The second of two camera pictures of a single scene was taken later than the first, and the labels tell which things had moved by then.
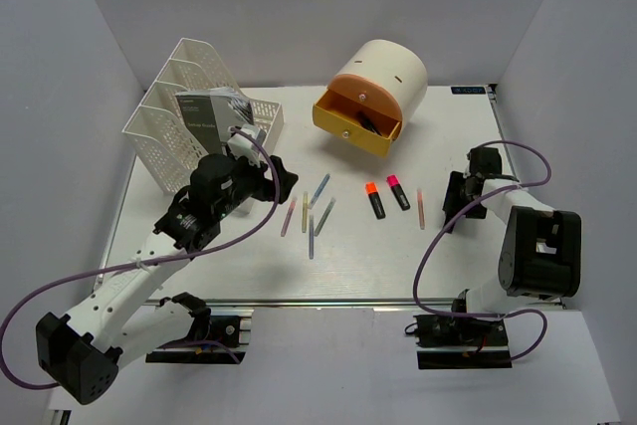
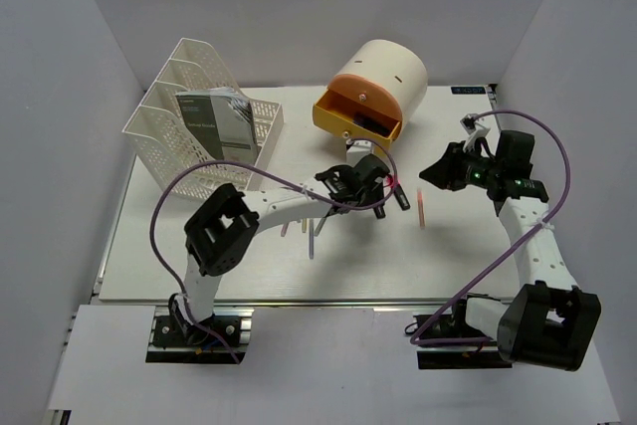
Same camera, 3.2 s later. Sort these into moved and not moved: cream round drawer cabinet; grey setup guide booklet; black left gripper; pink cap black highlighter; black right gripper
Moved: black left gripper; black right gripper
Not moved: pink cap black highlighter; grey setup guide booklet; cream round drawer cabinet
